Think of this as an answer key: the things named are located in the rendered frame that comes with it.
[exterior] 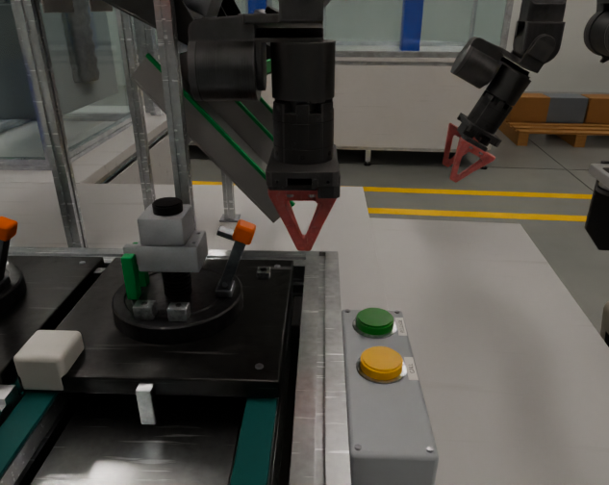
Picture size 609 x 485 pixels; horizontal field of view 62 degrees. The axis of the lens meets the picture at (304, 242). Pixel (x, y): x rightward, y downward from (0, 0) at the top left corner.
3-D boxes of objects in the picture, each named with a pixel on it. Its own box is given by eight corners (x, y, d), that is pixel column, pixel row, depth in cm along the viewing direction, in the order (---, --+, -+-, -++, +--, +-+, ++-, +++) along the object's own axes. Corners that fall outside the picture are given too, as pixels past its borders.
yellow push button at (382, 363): (398, 361, 51) (399, 344, 50) (404, 389, 47) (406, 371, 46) (358, 360, 51) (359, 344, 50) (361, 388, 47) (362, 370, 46)
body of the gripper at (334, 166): (266, 191, 45) (262, 107, 42) (274, 160, 54) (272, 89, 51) (339, 192, 45) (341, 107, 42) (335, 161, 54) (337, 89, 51)
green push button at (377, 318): (390, 321, 57) (392, 307, 56) (394, 344, 53) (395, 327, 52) (354, 320, 57) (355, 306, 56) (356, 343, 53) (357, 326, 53)
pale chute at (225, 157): (293, 193, 85) (312, 177, 83) (273, 223, 74) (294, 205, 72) (171, 67, 81) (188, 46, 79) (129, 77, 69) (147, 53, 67)
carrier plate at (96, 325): (293, 272, 68) (293, 258, 67) (279, 398, 46) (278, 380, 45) (116, 269, 69) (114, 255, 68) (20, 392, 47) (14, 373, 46)
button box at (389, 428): (398, 351, 60) (402, 307, 58) (432, 510, 41) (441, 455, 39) (339, 350, 61) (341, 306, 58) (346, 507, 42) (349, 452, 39)
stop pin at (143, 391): (160, 416, 47) (154, 382, 46) (156, 425, 46) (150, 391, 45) (144, 415, 48) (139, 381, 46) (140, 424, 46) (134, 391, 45)
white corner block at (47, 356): (89, 362, 51) (82, 328, 49) (68, 394, 47) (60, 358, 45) (43, 361, 51) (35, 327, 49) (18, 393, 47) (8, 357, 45)
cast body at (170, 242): (208, 254, 56) (203, 194, 53) (199, 273, 52) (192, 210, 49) (133, 253, 56) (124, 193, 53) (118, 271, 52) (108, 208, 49)
